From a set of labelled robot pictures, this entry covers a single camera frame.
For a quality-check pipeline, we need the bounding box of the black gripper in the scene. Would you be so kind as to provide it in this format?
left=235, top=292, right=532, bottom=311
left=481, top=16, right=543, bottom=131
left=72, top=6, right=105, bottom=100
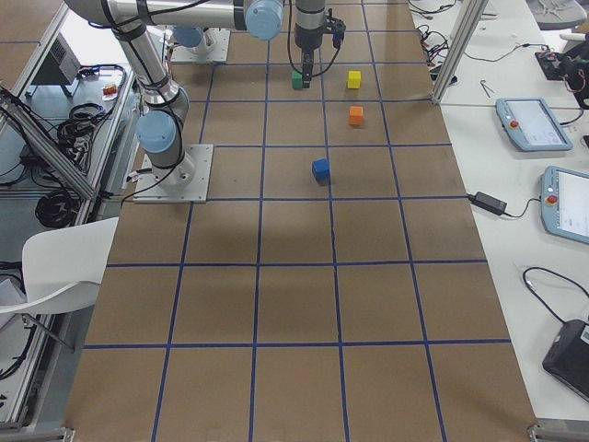
left=294, top=0, right=326, bottom=88

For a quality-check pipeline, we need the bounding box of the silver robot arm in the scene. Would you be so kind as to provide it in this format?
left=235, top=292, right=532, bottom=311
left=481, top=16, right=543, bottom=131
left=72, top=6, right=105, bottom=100
left=172, top=26, right=216, bottom=53
left=67, top=1, right=338, bottom=190

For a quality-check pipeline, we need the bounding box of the green wooden block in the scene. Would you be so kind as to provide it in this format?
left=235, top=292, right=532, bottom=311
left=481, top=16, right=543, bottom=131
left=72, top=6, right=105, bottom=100
left=291, top=70, right=304, bottom=90

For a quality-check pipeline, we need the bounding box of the yellow wooden block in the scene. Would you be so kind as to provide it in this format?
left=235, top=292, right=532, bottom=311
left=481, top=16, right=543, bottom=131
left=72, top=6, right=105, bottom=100
left=346, top=70, right=363, bottom=90

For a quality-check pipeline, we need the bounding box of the orange wooden block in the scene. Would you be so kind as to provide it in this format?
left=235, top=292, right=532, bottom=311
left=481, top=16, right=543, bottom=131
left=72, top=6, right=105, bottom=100
left=348, top=105, right=364, bottom=127

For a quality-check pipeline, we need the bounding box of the blue wooden block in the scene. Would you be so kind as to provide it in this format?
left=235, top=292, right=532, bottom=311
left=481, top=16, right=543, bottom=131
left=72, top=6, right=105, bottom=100
left=311, top=158, right=330, bottom=185

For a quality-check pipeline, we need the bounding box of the upper teach pendant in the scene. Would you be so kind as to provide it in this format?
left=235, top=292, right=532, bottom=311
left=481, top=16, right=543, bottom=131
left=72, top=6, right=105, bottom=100
left=495, top=98, right=572, bottom=152

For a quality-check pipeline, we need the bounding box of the teach pendant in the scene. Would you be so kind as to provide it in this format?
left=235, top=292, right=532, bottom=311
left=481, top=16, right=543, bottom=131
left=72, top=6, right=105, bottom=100
left=495, top=98, right=572, bottom=152
left=540, top=166, right=588, bottom=244

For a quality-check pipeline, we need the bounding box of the brown paper mat blue grid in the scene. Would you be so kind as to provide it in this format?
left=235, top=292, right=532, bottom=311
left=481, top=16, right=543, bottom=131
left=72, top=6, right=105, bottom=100
left=40, top=1, right=534, bottom=441

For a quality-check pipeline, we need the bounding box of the black power adapter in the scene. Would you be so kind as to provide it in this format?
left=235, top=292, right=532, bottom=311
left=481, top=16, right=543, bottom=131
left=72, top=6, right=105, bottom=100
left=468, top=192, right=507, bottom=215

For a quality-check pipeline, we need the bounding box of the grey control box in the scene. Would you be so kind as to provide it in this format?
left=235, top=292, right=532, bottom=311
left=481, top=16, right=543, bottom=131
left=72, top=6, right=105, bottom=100
left=31, top=33, right=82, bottom=98

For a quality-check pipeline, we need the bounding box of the lower teach pendant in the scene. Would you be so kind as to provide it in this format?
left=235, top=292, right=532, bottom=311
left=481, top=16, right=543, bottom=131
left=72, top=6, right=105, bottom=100
left=540, top=166, right=588, bottom=244

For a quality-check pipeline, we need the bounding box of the white chair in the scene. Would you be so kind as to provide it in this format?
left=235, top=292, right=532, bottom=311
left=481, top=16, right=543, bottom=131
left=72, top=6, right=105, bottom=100
left=1, top=217, right=119, bottom=326

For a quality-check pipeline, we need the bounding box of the black laptop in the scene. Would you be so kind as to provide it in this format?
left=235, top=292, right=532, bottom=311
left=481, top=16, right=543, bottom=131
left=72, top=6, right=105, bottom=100
left=542, top=320, right=588, bottom=401

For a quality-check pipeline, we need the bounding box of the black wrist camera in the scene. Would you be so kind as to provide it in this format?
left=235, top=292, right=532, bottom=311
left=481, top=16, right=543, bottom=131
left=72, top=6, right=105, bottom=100
left=324, top=8, right=346, bottom=51

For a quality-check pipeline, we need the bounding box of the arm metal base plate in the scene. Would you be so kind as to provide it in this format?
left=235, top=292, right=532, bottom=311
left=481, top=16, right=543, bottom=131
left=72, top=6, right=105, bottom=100
left=133, top=144, right=214, bottom=204
left=170, top=27, right=231, bottom=64

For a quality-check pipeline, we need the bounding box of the aluminium frame post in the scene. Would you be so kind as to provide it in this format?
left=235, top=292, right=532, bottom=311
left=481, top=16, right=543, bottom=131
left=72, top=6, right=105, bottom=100
left=432, top=0, right=488, bottom=104

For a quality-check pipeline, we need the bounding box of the black coiled cable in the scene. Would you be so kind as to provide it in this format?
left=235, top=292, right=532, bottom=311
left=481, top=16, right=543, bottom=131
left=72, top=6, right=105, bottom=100
left=35, top=188, right=80, bottom=229

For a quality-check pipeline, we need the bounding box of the black cable on table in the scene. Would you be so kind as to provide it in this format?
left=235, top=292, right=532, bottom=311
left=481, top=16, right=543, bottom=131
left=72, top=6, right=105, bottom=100
left=521, top=265, right=589, bottom=326

